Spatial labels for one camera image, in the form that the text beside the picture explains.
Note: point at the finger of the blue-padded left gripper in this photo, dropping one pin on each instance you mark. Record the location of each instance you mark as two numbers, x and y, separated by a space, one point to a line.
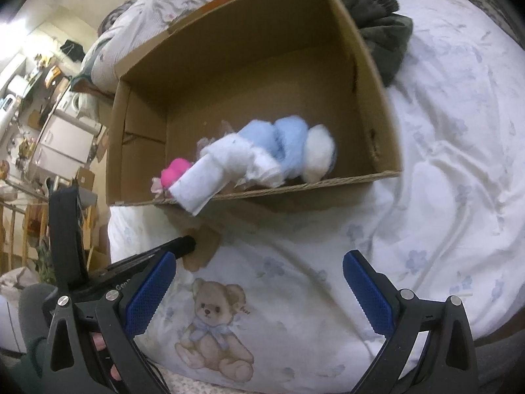
125 269

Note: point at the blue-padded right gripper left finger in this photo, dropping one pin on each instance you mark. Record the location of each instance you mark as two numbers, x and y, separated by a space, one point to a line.
72 364

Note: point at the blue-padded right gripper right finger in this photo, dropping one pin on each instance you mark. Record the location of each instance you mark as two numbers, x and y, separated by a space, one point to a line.
428 345

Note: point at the pink rubber duck toy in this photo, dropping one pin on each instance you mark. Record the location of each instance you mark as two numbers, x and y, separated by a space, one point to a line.
174 171

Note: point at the white cloth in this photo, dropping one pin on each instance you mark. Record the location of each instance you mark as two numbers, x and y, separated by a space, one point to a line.
231 159

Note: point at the pink beige scrunchie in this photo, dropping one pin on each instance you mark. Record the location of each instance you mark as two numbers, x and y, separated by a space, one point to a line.
224 129

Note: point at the light blue fluffy plush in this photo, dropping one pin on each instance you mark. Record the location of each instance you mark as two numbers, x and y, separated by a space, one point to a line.
302 151

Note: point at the cream white scrunchie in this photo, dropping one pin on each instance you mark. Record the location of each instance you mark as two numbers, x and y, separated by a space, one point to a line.
157 187

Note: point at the brown soft pouch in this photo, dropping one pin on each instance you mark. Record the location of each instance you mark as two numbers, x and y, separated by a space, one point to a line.
207 244

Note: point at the left hand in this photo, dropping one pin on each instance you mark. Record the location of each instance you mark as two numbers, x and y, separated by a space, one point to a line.
101 348

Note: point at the grey office chair seat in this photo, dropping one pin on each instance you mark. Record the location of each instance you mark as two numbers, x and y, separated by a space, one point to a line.
495 360

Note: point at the white kitchen cabinet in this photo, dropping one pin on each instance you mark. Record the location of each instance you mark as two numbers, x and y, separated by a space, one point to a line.
61 149

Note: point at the white floral teddy duvet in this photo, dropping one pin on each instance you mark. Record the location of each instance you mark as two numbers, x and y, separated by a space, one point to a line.
451 224

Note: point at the white washing machine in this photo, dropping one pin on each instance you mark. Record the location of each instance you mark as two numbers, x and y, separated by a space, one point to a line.
71 103

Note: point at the black hanging bag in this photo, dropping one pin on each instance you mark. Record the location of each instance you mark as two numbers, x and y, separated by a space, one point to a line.
73 50

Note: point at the open cardboard box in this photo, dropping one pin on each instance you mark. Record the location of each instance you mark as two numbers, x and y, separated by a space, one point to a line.
240 60

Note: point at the camouflage green blanket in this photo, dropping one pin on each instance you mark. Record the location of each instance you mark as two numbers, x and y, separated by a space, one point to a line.
385 32

